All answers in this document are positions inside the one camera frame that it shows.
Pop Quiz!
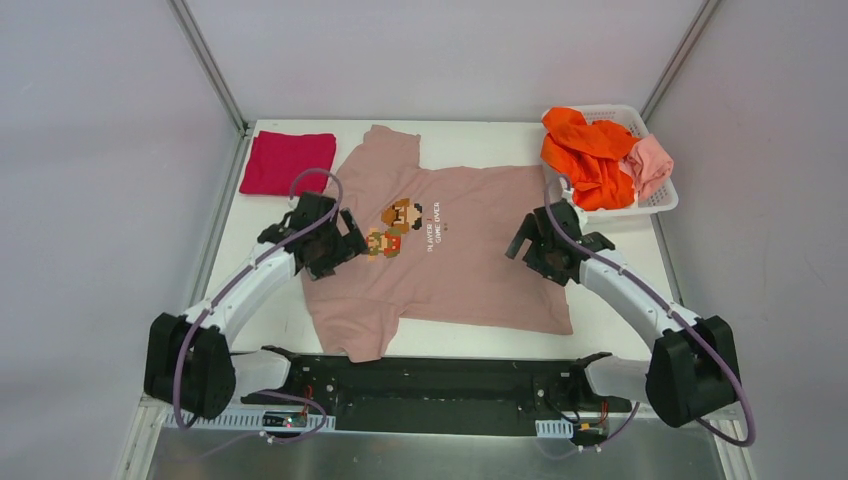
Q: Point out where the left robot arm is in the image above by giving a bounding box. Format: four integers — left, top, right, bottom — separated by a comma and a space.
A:
143, 192, 367, 420

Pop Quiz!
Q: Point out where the right corner aluminium post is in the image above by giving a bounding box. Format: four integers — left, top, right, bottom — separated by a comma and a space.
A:
640, 0, 724, 122

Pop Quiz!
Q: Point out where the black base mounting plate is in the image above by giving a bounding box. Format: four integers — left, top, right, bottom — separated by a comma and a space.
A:
280, 352, 632, 436

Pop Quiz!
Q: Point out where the light pink t-shirt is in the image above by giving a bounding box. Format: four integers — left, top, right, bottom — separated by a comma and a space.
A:
620, 134, 674, 201

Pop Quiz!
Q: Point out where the left corner aluminium post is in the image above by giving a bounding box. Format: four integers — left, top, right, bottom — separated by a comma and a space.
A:
166, 0, 249, 135

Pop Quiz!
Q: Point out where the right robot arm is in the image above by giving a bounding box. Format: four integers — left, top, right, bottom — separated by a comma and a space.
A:
506, 200, 753, 428

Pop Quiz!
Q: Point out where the aluminium frame rail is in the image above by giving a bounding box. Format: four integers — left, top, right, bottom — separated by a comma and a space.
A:
117, 398, 756, 479

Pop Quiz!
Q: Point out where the orange t-shirt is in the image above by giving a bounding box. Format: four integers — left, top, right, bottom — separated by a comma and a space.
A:
541, 107, 638, 211

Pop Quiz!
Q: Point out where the folded red t-shirt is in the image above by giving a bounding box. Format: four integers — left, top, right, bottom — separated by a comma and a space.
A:
239, 131, 337, 196

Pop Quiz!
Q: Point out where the beige pink printed t-shirt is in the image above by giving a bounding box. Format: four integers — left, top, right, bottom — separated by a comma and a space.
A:
302, 125, 573, 362

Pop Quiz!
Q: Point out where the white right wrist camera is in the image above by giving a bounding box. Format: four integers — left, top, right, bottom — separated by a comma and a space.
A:
562, 189, 588, 229

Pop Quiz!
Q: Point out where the corner aluminium post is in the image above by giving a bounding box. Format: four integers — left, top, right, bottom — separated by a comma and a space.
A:
640, 0, 724, 122
166, 0, 249, 135

